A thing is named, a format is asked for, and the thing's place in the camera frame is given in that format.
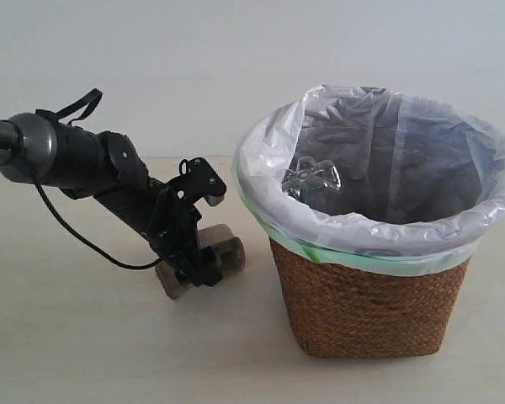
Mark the woven brown wicker basket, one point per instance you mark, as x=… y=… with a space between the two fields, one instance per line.
x=336 y=311

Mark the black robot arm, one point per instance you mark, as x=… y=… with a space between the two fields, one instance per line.
x=39 y=150

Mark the white plastic bin liner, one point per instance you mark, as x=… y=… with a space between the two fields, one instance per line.
x=422 y=181

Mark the red label clear bottle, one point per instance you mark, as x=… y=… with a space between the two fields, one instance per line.
x=310 y=178

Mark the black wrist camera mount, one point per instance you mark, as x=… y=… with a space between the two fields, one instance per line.
x=197 y=180

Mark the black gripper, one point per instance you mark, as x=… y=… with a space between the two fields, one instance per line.
x=169 y=225

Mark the grey cardboard pulp tray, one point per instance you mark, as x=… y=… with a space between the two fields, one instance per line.
x=229 y=251

